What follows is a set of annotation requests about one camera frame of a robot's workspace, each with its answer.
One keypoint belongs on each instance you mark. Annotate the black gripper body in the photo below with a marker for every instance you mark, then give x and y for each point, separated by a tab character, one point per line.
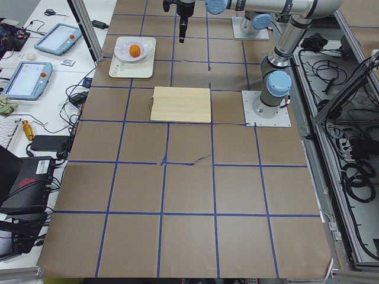
184	9

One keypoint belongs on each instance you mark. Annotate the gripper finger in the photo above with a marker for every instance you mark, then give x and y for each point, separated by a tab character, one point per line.
183	24

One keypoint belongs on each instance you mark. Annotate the orange fruit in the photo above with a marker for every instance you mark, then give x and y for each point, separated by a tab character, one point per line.
135	50

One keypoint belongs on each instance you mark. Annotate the white round plate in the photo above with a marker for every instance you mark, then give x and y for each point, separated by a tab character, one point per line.
121	49

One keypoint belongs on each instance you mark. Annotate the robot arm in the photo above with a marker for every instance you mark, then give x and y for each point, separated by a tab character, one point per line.
254	22
301	15

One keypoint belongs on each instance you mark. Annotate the cream bear serving tray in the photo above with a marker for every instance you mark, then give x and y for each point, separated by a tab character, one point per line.
123	65

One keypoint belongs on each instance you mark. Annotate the black power adapter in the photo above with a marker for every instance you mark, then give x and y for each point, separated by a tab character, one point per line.
99	24

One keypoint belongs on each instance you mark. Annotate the bamboo cutting board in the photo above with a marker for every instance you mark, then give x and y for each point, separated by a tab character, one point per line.
176	104

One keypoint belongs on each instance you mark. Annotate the upper teach pendant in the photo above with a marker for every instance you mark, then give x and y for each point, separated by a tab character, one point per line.
59	39

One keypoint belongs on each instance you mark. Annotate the teach pendant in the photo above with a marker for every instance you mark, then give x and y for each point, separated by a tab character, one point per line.
29	80
59	39

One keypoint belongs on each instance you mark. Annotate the lower teach pendant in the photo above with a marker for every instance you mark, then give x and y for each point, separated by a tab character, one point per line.
29	80

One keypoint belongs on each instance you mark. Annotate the gold cylindrical tool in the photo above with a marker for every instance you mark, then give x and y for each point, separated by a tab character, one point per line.
28	131

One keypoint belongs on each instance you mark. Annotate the white keyboard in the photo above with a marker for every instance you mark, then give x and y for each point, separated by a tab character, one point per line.
10	128

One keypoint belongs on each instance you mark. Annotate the black computer box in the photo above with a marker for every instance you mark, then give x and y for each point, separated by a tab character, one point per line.
24	185

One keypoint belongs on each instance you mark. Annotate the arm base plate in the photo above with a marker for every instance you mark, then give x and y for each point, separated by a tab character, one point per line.
238	35
258	114

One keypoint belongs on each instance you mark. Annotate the aluminium frame post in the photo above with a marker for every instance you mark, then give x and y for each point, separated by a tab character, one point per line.
82	18

